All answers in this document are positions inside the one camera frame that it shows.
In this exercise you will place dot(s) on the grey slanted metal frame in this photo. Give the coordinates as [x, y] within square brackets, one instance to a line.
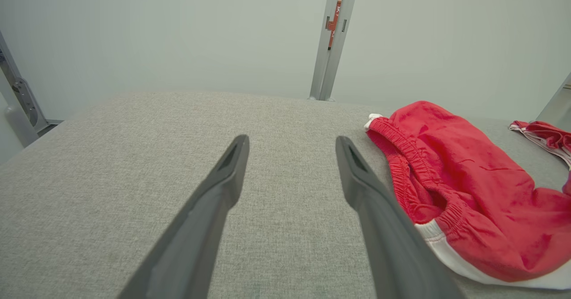
[22, 107]

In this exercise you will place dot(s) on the red shorts with white stripe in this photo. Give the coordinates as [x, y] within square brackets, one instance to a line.
[482, 192]

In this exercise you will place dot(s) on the grey double metal post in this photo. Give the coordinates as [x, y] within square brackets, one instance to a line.
[328, 67]

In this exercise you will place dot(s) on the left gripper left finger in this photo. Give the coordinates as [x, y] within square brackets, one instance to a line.
[200, 227]

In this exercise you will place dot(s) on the red sign behind post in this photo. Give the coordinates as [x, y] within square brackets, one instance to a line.
[335, 24]

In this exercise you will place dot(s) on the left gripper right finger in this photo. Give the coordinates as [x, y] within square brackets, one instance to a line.
[388, 236]

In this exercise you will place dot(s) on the grey single metal post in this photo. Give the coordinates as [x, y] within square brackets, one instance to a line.
[555, 107]

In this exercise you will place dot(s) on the red Bulls basketball jersey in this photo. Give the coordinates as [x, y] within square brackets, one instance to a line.
[544, 134]

